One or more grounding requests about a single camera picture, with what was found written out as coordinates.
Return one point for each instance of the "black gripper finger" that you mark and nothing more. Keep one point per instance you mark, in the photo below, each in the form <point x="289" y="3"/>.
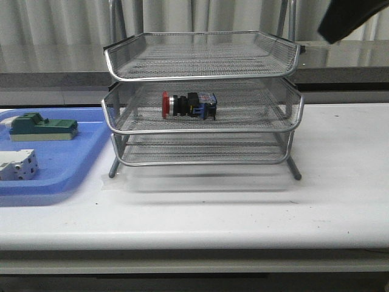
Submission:
<point x="344" y="16"/>

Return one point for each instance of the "mesh tray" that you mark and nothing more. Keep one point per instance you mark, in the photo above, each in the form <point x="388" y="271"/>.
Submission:
<point x="159" y="57"/>
<point x="256" y="105"/>
<point x="202" y="148"/>

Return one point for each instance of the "red emergency push button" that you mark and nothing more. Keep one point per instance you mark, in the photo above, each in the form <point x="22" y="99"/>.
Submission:
<point x="195" y="104"/>

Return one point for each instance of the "grey stone counter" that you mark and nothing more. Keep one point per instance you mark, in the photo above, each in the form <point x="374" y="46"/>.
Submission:
<point x="347" y="65"/>

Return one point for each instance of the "blue plastic tray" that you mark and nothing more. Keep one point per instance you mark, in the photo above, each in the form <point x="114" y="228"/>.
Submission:
<point x="61" y="164"/>

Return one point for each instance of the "green terminal block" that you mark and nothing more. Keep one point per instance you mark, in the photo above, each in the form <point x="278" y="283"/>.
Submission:
<point x="34" y="127"/>

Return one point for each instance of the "white circuit breaker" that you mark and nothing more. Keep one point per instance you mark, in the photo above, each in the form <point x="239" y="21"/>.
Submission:
<point x="18" y="165"/>

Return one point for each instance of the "silver rack frame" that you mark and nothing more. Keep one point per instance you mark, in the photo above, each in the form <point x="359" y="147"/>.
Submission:
<point x="116" y="16"/>

